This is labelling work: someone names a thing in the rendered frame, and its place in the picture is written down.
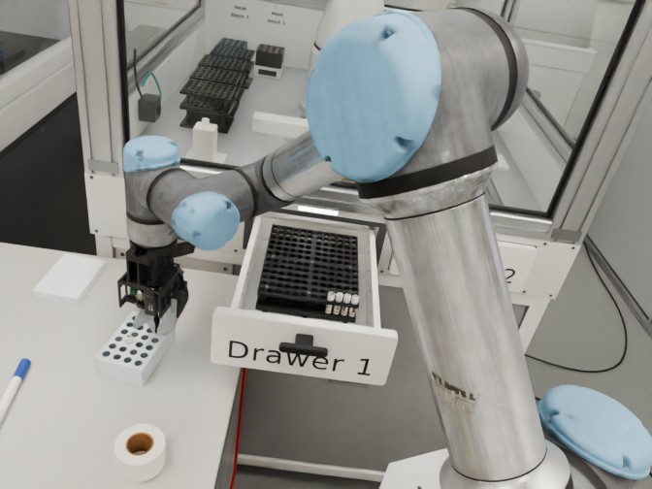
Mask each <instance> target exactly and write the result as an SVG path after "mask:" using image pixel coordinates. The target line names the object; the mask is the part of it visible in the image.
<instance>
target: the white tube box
mask: <svg viewBox="0 0 652 489"><path fill-rule="evenodd" d="M136 315H137V312H135V311H132V312H131V314H130V315H129V316H128V317H127V318H126V320H125V321H124V322H123V323H122V324H121V325H120V327H119V328H118V329H117V330H116V331H115V333H114V334H113V335H112V336H111V338H110V339H109V340H108V341H107V342H106V344H105V345H104V346H103V347H102V348H101V350H100V351H99V352H98V353H97V354H96V356H95V357H94V360H95V369H96V374H99V375H105V376H108V377H111V378H115V379H118V380H122V381H125V382H128V383H132V384H135V385H138V386H142V387H143V385H144V384H145V383H146V381H147V379H148V378H149V376H150V375H151V373H152V372H153V371H154V369H155V368H156V366H157V365H158V363H159V362H160V360H161V359H162V357H163V356H164V355H165V353H166V352H167V350H168V349H169V347H170V346H171V344H172V343H173V341H174V340H175V338H176V325H175V327H174V328H173V330H172V331H171V332H170V333H169V334H168V335H167V336H157V333H156V334H154V333H153V332H152V331H151V329H150V328H149V327H148V325H147V323H145V324H144V325H142V326H141V327H140V328H138V329H134V327H133V322H134V320H135V317H136ZM126 335H132V337H133V342H132V343H131V344H126V343H125V336H126Z"/></svg>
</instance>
